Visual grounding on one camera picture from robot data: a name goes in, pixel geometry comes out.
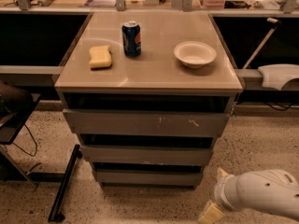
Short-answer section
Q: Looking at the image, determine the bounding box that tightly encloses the grey middle drawer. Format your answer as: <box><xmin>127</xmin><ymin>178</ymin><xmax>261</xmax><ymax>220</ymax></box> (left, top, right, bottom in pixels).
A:
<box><xmin>81</xmin><ymin>145</ymin><xmax>211</xmax><ymax>166</ymax></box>

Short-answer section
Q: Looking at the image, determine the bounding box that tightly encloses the grey bottom drawer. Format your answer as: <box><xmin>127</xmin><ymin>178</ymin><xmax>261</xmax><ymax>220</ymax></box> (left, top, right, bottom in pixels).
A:
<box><xmin>93</xmin><ymin>170</ymin><xmax>203</xmax><ymax>186</ymax></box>

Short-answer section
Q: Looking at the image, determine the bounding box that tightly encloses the blue pepsi can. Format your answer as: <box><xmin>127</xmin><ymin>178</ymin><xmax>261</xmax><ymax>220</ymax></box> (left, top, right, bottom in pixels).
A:
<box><xmin>121</xmin><ymin>21</ymin><xmax>141</xmax><ymax>57</ymax></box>

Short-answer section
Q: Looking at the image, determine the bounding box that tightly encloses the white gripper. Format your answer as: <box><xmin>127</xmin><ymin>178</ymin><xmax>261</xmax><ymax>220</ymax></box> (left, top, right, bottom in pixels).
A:
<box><xmin>198</xmin><ymin>168</ymin><xmax>238</xmax><ymax>224</ymax></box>

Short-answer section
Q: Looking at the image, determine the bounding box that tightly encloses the black chair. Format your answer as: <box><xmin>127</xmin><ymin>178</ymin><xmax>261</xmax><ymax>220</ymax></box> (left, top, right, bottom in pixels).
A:
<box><xmin>0</xmin><ymin>81</ymin><xmax>40</xmax><ymax>187</ymax></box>

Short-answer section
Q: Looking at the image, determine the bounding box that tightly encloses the grey drawer cabinet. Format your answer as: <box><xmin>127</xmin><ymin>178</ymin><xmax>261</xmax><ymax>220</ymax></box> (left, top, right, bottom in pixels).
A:
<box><xmin>53</xmin><ymin>10</ymin><xmax>244</xmax><ymax>190</ymax></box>

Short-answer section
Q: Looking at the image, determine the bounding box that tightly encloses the yellow sponge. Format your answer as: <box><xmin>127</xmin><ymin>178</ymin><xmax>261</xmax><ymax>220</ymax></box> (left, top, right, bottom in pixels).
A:
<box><xmin>89</xmin><ymin>45</ymin><xmax>112</xmax><ymax>69</ymax></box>

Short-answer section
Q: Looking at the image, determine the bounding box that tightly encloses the white curved device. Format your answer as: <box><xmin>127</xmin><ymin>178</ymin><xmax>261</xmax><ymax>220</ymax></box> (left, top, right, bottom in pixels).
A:
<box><xmin>258</xmin><ymin>63</ymin><xmax>299</xmax><ymax>91</ymax></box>

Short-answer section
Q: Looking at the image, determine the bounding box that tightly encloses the black floor cable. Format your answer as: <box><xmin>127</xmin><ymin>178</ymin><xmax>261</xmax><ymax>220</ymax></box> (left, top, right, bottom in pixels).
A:
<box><xmin>11</xmin><ymin>124</ymin><xmax>38</xmax><ymax>158</ymax></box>

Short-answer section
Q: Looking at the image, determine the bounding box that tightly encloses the grey top drawer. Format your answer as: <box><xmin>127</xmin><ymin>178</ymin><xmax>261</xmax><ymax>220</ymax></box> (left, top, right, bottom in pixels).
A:
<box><xmin>64</xmin><ymin>109</ymin><xmax>229</xmax><ymax>137</ymax></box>

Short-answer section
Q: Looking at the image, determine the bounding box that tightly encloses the white stick with handle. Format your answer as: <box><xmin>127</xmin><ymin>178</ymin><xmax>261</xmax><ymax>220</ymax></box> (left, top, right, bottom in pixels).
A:
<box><xmin>243</xmin><ymin>18</ymin><xmax>281</xmax><ymax>69</ymax></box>

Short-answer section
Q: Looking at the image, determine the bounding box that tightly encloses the white bowl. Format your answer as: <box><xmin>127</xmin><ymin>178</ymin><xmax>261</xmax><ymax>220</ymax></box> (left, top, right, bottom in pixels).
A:
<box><xmin>174</xmin><ymin>41</ymin><xmax>217</xmax><ymax>69</ymax></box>

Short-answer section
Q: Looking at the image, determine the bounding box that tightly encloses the grey drawer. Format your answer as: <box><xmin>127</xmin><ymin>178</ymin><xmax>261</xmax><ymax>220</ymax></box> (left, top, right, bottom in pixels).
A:
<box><xmin>64</xmin><ymin>109</ymin><xmax>229</xmax><ymax>137</ymax></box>
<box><xmin>81</xmin><ymin>145</ymin><xmax>211</xmax><ymax>166</ymax></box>
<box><xmin>93</xmin><ymin>170</ymin><xmax>203</xmax><ymax>186</ymax></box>

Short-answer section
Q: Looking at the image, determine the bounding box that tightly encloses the black metal floor bar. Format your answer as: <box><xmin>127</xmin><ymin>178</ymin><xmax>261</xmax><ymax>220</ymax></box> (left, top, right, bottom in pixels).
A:
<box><xmin>48</xmin><ymin>144</ymin><xmax>80</xmax><ymax>223</ymax></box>

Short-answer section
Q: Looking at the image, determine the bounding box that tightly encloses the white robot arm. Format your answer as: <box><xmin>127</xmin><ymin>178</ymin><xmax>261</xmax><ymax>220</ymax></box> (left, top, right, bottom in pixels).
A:
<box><xmin>198</xmin><ymin>168</ymin><xmax>299</xmax><ymax>224</ymax></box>

